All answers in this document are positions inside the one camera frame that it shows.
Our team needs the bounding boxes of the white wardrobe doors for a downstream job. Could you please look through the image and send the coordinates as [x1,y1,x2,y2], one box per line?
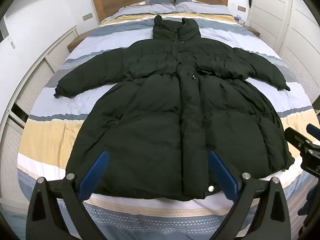
[250,0,320,105]

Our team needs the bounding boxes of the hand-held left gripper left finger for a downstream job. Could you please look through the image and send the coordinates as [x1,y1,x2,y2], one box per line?
[26,151,110,240]

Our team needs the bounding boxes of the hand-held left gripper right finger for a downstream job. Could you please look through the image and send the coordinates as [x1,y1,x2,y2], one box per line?
[207,150,292,240]

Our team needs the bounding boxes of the bed with striped duvet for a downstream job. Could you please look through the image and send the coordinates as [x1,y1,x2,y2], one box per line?
[16,4,317,240]

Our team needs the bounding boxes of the black puffer coat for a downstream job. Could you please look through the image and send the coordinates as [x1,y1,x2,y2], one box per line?
[53,15,295,202]

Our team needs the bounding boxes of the white slatted cabinet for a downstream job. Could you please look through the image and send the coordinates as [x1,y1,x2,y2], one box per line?
[0,26,78,210]

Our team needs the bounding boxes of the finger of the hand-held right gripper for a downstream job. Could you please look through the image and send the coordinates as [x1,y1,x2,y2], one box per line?
[285,127,320,155]
[307,124,320,140]

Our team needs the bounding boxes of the person's right hand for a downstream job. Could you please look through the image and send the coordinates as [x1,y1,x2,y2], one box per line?
[297,186,317,217]

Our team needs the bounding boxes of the wooden nightstand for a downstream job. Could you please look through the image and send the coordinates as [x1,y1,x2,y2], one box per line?
[67,33,87,52]
[246,26,260,37]

